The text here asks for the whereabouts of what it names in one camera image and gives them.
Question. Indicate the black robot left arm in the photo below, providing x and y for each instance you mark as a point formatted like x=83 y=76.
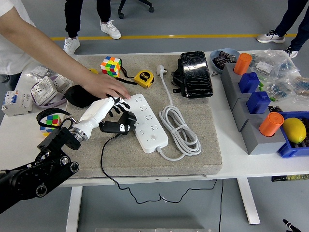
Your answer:
x=24 y=178

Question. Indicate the white socket module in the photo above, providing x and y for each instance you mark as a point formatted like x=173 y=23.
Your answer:
x=43 y=90
x=61 y=83

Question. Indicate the blue plastic bin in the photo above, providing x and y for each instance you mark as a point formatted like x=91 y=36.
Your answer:
x=289 y=151

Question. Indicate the black office chair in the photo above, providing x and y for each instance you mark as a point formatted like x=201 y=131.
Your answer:
x=144 y=3

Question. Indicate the black table control panel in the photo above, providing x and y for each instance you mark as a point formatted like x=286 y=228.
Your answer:
x=277 y=178

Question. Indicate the black glossy cracked case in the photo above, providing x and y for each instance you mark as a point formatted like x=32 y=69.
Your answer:
x=196 y=75

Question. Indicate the blue block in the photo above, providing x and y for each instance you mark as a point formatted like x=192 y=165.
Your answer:
x=248 y=83
x=258 y=102

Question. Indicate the black cloth pouch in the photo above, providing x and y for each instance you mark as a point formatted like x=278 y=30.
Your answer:
x=77 y=96

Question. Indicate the large colourful puzzle cube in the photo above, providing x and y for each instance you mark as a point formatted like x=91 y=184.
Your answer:
x=110 y=66

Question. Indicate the small yellow tape measure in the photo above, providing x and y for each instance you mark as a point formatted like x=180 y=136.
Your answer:
x=93 y=71

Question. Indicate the clear bag metal parts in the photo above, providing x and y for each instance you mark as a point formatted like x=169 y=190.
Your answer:
x=39 y=71

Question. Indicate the light blue bowl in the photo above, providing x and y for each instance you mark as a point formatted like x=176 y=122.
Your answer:
x=213 y=58

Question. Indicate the grey-brown mat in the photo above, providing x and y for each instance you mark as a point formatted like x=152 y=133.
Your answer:
x=193 y=133

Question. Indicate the person's right hand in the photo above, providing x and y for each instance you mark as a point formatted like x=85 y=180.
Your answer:
x=106 y=87

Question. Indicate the white table leg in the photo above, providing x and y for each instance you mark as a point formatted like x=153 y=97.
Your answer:
x=73 y=210
x=248 y=205

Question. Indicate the small green clip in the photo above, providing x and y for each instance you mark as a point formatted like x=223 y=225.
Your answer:
x=272 y=98
x=261 y=84

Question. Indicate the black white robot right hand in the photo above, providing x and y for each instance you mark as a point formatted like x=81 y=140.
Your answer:
x=289 y=226

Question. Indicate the black power adapter plug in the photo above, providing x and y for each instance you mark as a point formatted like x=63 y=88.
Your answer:
x=128 y=117

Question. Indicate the grey slotted block holder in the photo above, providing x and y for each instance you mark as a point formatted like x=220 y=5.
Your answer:
x=263 y=146

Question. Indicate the white power strip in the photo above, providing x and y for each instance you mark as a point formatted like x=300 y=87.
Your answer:
x=149 y=130

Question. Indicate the clear bag white label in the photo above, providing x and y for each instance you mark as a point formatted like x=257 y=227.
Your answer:
x=272 y=62

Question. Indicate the purple flat band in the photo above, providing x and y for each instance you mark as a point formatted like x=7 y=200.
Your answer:
x=55 y=104

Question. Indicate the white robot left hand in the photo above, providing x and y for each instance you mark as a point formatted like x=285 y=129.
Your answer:
x=95 y=113

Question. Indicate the black electronic parts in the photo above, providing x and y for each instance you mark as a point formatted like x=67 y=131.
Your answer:
x=224 y=59

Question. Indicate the small colourful puzzle cube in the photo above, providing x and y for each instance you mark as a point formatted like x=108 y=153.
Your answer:
x=51 y=120

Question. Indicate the person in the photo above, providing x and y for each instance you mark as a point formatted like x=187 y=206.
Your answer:
x=287 y=21
x=12 y=58
x=109 y=29

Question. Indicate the clear bag brown parts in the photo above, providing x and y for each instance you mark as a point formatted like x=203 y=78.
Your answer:
x=301 y=85

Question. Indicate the orange cylinder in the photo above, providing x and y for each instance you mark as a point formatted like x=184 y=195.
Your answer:
x=270 y=124
x=242 y=63

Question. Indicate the person's right forearm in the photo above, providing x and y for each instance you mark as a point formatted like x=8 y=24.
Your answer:
x=48 y=50

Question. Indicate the yellow lemon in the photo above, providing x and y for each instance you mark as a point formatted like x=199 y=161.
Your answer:
x=294 y=130

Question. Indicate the white circuit breaker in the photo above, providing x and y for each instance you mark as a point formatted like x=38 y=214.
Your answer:
x=14 y=104

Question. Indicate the clear bag blue parts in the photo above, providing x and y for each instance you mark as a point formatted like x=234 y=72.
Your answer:
x=277 y=88

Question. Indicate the small metal clip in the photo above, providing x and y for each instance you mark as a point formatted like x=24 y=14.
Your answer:
x=214 y=73

